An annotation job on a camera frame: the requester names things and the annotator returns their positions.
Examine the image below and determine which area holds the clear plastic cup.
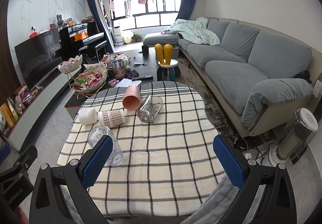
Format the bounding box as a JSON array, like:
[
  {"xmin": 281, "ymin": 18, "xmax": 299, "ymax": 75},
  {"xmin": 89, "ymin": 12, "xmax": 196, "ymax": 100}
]
[{"xmin": 87, "ymin": 125, "xmax": 124, "ymax": 167}]

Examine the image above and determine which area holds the white ceramic cup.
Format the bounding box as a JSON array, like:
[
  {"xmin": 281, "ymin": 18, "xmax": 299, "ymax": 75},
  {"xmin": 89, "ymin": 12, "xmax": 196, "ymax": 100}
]
[{"xmin": 78, "ymin": 107, "xmax": 98, "ymax": 125}]

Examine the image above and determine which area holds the houndstooth paper cup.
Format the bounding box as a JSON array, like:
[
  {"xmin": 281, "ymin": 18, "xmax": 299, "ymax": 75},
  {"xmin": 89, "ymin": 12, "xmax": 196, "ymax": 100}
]
[{"xmin": 98, "ymin": 109, "xmax": 126, "ymax": 128}]

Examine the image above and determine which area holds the pink plastic cup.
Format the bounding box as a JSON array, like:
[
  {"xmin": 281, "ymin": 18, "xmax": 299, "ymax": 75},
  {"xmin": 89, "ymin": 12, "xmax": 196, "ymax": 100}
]
[{"xmin": 122, "ymin": 85, "xmax": 141, "ymax": 111}]

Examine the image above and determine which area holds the clear square glass cup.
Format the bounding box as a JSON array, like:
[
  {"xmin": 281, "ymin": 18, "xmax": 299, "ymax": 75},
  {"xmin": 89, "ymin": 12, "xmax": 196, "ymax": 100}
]
[{"xmin": 137, "ymin": 95, "xmax": 163, "ymax": 123}]

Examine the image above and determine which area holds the long tv cabinet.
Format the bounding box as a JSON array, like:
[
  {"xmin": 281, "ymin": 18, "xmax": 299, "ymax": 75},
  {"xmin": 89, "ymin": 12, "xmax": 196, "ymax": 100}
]
[{"xmin": 4, "ymin": 68, "xmax": 81, "ymax": 152}]

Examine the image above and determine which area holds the orange snack box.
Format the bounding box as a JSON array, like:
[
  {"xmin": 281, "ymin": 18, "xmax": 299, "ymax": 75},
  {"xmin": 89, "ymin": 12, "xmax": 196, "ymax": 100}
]
[{"xmin": 1, "ymin": 103, "xmax": 15, "ymax": 128}]

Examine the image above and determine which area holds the grey fuzzy blanket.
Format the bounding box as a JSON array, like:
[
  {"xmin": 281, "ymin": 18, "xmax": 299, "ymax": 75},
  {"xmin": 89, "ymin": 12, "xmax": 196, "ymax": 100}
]
[{"xmin": 182, "ymin": 175, "xmax": 239, "ymax": 224}]

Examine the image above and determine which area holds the white electric heater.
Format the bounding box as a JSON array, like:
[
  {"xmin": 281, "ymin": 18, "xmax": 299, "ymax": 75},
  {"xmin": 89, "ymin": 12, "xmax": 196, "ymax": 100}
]
[{"xmin": 268, "ymin": 107, "xmax": 319, "ymax": 167}]

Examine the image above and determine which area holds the patterned floor rug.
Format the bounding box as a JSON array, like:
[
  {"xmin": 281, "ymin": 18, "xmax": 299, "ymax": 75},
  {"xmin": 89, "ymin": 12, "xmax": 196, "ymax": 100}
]
[{"xmin": 176, "ymin": 57, "xmax": 276, "ymax": 147}]

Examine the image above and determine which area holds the plaid checkered tablecloth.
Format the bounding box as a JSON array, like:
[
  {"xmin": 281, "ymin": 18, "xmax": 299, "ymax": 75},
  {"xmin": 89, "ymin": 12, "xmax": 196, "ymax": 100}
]
[{"xmin": 57, "ymin": 80, "xmax": 227, "ymax": 217}]

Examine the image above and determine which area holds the two tier snack bowl stand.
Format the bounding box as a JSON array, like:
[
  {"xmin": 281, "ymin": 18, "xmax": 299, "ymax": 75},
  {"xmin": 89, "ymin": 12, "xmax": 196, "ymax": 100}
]
[{"xmin": 57, "ymin": 55, "xmax": 108, "ymax": 100}]

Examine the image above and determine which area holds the black flat television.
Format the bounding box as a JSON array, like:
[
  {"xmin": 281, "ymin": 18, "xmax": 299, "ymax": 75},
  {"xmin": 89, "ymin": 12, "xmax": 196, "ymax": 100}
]
[{"xmin": 15, "ymin": 29, "xmax": 62, "ymax": 89}]

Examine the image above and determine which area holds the grey sectional sofa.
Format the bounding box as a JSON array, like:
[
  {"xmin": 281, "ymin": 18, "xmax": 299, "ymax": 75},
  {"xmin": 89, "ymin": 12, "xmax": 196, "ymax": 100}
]
[{"xmin": 143, "ymin": 18, "xmax": 321, "ymax": 137}]

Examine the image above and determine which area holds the white paper sheet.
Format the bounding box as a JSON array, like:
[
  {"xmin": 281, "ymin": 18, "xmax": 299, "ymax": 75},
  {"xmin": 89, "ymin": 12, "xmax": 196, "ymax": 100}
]
[{"xmin": 115, "ymin": 78, "xmax": 142, "ymax": 88}]

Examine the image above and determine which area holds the piano bench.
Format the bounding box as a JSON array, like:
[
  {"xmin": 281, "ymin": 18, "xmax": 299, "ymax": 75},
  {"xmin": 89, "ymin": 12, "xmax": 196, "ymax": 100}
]
[{"xmin": 79, "ymin": 40, "xmax": 107, "ymax": 63}]

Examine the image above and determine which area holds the glass jar of nuts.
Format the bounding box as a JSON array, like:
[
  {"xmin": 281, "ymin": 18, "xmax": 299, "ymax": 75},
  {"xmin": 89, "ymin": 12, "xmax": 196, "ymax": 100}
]
[{"xmin": 112, "ymin": 59, "xmax": 126, "ymax": 80}]

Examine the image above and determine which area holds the black upright piano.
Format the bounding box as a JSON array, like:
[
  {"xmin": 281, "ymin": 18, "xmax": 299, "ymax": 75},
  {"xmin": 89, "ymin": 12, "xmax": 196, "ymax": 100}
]
[{"xmin": 56, "ymin": 21, "xmax": 106, "ymax": 61}]

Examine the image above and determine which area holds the black remote control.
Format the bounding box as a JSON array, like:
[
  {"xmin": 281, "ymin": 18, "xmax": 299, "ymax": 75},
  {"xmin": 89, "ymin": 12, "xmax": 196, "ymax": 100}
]
[{"xmin": 132, "ymin": 75, "xmax": 153, "ymax": 81}]

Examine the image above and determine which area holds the black coffee table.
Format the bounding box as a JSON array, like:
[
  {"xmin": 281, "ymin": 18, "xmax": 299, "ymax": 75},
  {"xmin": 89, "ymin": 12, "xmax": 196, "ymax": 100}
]
[{"xmin": 65, "ymin": 47, "xmax": 157, "ymax": 119}]

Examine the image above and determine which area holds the left navy curtain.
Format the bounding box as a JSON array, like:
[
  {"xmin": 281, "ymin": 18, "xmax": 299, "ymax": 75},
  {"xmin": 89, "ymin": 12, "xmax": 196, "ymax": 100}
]
[{"xmin": 87, "ymin": 0, "xmax": 115, "ymax": 53}]

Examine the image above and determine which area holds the grey rabbit plush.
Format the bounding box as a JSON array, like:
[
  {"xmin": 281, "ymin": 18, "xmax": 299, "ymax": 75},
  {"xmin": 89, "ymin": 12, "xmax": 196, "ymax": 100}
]
[{"xmin": 56, "ymin": 14, "xmax": 64, "ymax": 28}]

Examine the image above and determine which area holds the white air purifier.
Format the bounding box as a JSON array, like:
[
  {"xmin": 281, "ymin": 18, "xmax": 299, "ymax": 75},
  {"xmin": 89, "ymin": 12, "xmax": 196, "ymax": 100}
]
[{"xmin": 114, "ymin": 26, "xmax": 124, "ymax": 46}]

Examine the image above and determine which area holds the dark mug on table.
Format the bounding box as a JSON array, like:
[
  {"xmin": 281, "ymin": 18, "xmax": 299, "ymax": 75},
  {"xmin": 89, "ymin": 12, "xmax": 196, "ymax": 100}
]
[{"xmin": 141, "ymin": 45, "xmax": 149, "ymax": 56}]

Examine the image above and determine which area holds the potted plant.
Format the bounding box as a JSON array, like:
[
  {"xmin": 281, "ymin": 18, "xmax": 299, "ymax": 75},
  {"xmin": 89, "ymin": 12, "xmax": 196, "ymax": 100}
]
[{"xmin": 132, "ymin": 34, "xmax": 142, "ymax": 43}]

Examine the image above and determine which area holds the light green blanket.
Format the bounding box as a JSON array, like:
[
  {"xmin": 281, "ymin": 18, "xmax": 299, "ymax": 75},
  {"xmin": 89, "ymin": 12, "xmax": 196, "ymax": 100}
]
[{"xmin": 163, "ymin": 17, "xmax": 221, "ymax": 46}]

